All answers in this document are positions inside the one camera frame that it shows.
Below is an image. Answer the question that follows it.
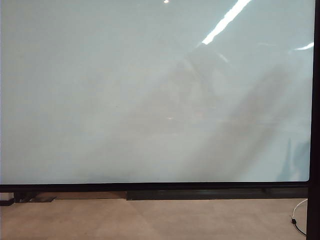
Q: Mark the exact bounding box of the black cable with plug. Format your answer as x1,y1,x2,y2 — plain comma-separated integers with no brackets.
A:
291,218,308,236

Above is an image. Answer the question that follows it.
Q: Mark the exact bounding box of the black whiteboard pen tray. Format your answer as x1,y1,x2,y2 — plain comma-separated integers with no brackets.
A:
126,188,309,201

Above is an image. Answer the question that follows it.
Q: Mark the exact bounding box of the whiteboard with black frame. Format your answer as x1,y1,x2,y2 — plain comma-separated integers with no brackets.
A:
0,0,320,240

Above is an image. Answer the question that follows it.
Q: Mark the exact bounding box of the white floor cable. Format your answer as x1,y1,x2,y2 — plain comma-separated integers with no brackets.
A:
291,198,308,221

